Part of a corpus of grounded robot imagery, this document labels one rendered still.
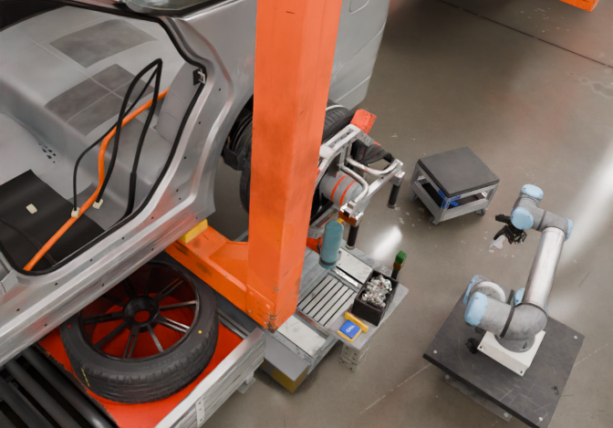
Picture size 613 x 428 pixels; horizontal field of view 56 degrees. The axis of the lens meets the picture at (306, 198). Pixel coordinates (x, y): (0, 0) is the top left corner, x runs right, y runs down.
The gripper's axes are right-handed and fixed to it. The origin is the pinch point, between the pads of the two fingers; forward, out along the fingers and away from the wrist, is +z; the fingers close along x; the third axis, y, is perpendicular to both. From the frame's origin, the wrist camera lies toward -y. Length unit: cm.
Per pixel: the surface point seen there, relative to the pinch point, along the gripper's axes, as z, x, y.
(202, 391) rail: 35, -146, 17
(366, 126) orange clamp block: -46, -62, -43
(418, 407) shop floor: 71, -43, 33
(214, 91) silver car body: -68, -129, -44
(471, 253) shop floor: 62, 34, -47
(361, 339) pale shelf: 26, -75, 17
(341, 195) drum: -20, -75, -28
